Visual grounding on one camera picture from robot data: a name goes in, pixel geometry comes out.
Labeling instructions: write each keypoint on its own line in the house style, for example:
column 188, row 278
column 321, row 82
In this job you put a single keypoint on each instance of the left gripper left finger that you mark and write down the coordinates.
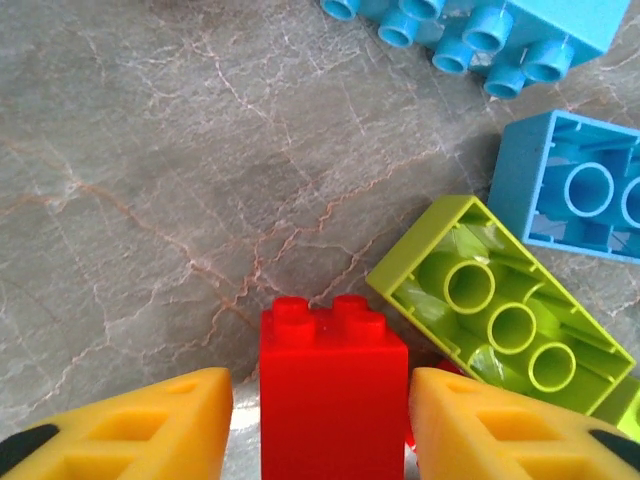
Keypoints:
column 125, row 435

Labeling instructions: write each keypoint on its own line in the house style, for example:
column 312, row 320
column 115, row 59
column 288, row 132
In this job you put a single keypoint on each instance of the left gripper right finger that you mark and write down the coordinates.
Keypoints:
column 500, row 440

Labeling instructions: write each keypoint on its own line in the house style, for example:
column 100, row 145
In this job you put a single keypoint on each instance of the red tall square lego brick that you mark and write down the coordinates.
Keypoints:
column 330, row 400

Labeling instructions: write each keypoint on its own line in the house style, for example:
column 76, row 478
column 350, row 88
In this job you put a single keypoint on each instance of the green lego brick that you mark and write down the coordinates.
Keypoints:
column 400, row 272

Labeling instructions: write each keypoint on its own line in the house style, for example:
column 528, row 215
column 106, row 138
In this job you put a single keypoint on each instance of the blue lego brick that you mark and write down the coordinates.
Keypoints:
column 550, row 25
column 515, row 165

